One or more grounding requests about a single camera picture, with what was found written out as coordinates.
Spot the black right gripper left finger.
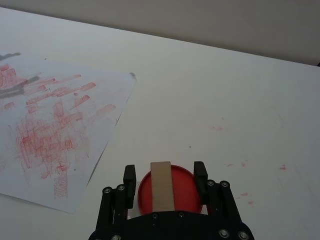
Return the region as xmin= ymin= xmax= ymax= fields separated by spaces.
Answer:
xmin=95 ymin=164 xmax=137 ymax=232

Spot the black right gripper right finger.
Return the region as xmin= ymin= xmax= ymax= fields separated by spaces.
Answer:
xmin=193 ymin=161 xmax=246 ymax=232

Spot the brown cardboard strip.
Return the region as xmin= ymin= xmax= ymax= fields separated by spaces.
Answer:
xmin=150 ymin=161 xmax=176 ymax=213

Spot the white paper with red scribbles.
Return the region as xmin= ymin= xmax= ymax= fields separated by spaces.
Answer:
xmin=0 ymin=51 xmax=138 ymax=215

